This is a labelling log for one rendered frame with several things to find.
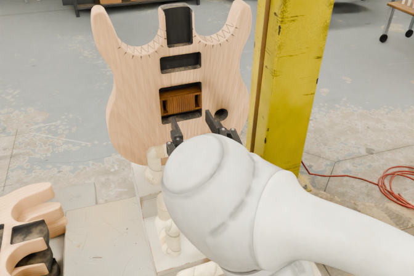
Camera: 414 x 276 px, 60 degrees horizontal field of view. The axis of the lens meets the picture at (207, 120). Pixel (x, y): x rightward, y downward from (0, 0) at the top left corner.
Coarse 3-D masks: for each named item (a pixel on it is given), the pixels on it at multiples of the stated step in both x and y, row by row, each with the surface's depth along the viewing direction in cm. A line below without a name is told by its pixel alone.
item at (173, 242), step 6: (168, 234) 78; (174, 234) 78; (168, 240) 79; (174, 240) 79; (180, 240) 82; (168, 246) 81; (174, 246) 80; (180, 246) 82; (174, 252) 82; (180, 252) 83
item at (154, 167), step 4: (148, 156) 85; (148, 160) 86; (152, 160) 86; (156, 160) 86; (160, 160) 88; (148, 164) 87; (152, 164) 86; (156, 164) 87; (160, 164) 88; (148, 168) 88; (152, 168) 87; (156, 168) 87; (160, 168) 88; (152, 172) 88; (156, 172) 88; (160, 172) 89; (152, 176) 89; (156, 176) 89; (160, 176) 90; (156, 180) 89; (160, 180) 90; (152, 184) 91; (156, 184) 90
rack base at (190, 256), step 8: (152, 216) 93; (144, 224) 91; (152, 224) 91; (152, 232) 89; (152, 240) 87; (184, 240) 87; (152, 248) 85; (160, 248) 85; (184, 248) 85; (192, 248) 85; (152, 256) 83; (160, 256) 83; (168, 256) 83; (184, 256) 83; (192, 256) 83; (200, 256) 83; (152, 264) 90; (160, 264) 82; (168, 264) 82; (176, 264) 82; (184, 264) 82; (192, 264) 83; (160, 272) 80; (168, 272) 81; (176, 272) 82
